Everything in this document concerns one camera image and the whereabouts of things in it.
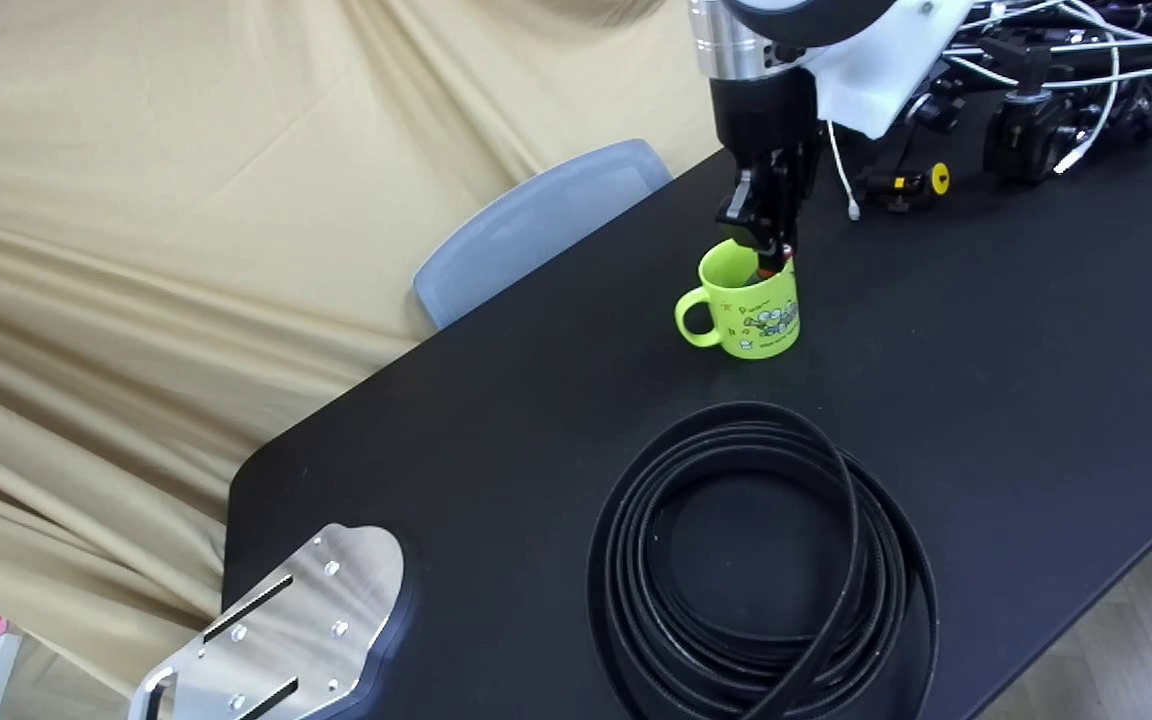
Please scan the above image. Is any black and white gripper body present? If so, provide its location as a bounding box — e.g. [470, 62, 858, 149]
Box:
[684, 0, 981, 178]

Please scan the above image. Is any green cartoon print mug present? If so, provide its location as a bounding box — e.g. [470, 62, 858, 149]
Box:
[672, 234, 804, 369]

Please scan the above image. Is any blue chair back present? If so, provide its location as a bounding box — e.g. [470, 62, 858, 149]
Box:
[413, 135, 677, 335]

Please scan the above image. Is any coiled black belt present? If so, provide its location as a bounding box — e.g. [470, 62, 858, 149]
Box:
[583, 399, 944, 720]

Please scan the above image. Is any beige fabric backdrop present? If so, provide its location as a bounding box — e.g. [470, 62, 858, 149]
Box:
[0, 0, 872, 720]

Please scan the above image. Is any silver metal mounting plate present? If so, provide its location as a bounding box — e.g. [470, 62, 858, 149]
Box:
[123, 520, 409, 720]

